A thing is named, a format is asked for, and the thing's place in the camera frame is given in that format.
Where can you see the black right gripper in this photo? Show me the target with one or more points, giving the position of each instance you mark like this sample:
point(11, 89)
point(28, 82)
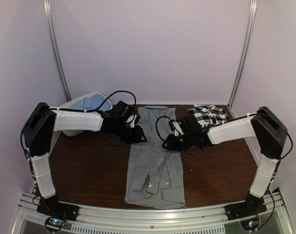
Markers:
point(172, 145)

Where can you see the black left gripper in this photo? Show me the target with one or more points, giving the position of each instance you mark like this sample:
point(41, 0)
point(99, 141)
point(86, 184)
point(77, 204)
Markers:
point(136, 137)

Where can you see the grey long sleeve shirt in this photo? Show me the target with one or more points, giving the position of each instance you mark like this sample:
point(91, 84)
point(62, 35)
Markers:
point(155, 175)

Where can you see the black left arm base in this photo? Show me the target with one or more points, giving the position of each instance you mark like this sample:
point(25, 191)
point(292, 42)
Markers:
point(53, 207)

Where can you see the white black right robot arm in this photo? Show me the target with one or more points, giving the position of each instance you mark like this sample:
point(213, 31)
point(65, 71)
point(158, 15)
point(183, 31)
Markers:
point(262, 125)

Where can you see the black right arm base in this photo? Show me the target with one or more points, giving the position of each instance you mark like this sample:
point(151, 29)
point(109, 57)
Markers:
point(249, 207)

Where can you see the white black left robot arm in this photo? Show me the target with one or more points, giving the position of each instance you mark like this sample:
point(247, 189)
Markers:
point(38, 131)

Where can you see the black white plaid folded shirt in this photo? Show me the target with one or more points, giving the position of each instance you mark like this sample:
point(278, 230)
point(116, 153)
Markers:
point(208, 115)

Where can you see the light blue folded shirt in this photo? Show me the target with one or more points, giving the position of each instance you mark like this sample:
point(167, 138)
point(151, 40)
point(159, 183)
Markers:
point(93, 102)

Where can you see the white plastic laundry basket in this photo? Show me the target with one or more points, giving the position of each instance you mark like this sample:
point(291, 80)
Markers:
point(72, 133)

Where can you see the right circuit board with leds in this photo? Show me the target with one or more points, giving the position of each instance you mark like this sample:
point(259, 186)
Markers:
point(250, 225)

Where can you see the circuit board with leds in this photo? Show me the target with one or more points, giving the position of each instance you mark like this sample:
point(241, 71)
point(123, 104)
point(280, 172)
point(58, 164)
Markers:
point(250, 225)
point(53, 224)

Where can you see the left circuit board with leds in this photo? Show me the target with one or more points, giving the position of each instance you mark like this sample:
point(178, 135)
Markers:
point(53, 224)

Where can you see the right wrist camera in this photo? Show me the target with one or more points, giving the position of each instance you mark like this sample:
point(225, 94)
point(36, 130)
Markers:
point(185, 124)

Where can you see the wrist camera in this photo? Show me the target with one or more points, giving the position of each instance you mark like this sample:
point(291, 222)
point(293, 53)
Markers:
point(123, 113)
point(185, 124)

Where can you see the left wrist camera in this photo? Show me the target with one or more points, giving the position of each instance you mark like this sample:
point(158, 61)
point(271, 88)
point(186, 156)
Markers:
point(123, 113)

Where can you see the silver right corner post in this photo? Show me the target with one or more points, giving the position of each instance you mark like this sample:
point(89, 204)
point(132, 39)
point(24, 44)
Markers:
point(251, 20)

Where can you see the silver corner post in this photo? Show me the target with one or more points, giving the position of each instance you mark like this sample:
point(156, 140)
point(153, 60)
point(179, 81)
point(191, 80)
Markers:
point(56, 54)
point(251, 20)

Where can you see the aluminium front rail frame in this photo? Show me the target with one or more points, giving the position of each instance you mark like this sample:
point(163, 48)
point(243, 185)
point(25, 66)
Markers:
point(201, 220)

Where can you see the silver left corner post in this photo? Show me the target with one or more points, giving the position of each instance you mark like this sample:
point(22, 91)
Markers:
point(56, 54)

